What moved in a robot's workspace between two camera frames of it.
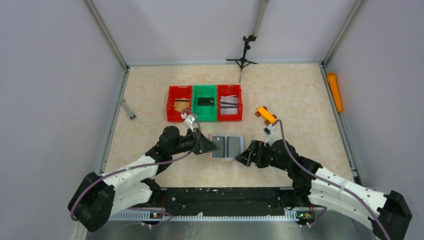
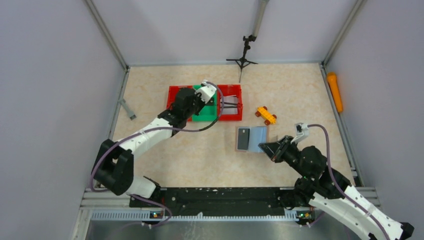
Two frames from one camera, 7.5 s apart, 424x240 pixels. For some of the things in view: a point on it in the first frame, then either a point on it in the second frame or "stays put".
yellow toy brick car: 263,111 stays put
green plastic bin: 204,102 stays put
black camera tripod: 242,62 stays put
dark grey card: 219,141 to 243,139
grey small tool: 131,115 stays put
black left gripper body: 185,143 to 197,105
